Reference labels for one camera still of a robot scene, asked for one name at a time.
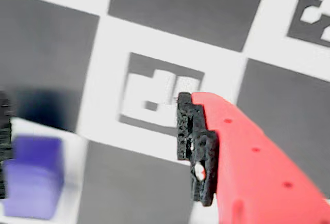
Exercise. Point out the black white marker checkerboard mat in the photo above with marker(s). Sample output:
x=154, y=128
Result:
x=180, y=15

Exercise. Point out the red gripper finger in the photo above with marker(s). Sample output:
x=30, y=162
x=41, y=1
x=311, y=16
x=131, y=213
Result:
x=245, y=169
x=3, y=136

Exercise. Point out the blue cube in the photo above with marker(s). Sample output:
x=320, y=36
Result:
x=33, y=177

